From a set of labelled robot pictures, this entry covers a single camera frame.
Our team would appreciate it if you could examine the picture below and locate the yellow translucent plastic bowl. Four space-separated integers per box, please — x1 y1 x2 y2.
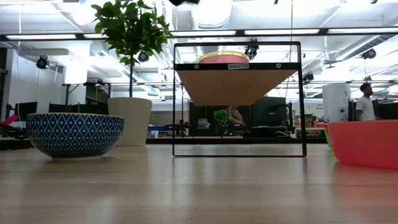
198 50 251 65

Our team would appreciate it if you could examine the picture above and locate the navy diamond-pattern ceramic bowl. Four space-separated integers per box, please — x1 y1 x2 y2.
25 112 125 160

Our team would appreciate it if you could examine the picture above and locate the small green plant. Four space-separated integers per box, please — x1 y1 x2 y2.
213 109 230 127

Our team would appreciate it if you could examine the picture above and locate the person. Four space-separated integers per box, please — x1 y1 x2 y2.
228 105 247 127
355 82 377 121

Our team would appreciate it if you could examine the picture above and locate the white plant pot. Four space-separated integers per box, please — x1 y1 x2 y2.
107 97 153 147

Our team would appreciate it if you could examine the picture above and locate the black background cabinet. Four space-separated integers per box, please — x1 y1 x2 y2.
250 96 290 138

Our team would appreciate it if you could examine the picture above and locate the green leafy potted tree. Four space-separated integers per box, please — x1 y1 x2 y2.
91 0 174 99

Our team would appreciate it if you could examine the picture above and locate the green plastic bowl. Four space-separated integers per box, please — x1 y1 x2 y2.
323 127 338 160

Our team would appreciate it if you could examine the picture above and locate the white pillar cabinet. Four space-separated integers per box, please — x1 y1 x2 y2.
322 83 351 123

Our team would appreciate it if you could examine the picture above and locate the orange plastic bowl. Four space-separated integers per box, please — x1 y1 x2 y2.
325 119 398 171

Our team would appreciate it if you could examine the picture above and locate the black computer monitor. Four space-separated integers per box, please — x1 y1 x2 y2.
14 101 39 121

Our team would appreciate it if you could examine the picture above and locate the red background object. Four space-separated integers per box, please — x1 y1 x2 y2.
0 114 20 127

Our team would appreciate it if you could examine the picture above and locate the black-frame wooden shelf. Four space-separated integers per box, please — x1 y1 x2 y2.
172 41 308 158

